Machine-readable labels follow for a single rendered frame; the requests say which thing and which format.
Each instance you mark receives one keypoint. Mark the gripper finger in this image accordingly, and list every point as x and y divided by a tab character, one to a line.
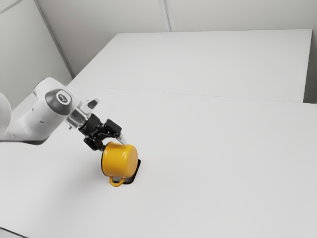
93	143
113	128

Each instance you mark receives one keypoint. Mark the yellow enamel mug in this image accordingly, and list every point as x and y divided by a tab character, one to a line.
120	160

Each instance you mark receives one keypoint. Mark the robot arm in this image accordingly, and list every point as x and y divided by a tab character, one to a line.
29	119

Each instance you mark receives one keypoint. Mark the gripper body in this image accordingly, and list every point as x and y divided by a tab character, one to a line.
92	124

